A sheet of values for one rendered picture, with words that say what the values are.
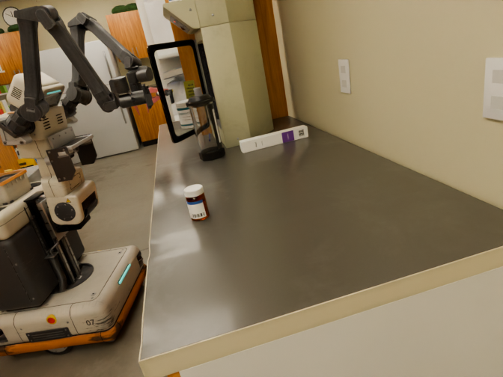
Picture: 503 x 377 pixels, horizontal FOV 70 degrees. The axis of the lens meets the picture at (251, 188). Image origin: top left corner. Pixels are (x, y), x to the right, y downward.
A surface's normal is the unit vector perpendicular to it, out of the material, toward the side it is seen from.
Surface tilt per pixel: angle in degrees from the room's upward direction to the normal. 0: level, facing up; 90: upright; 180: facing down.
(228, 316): 0
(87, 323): 90
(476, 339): 90
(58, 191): 90
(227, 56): 90
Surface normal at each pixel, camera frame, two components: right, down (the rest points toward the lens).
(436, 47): -0.96, 0.25
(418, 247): -0.18, -0.91
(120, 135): 0.22, 0.32
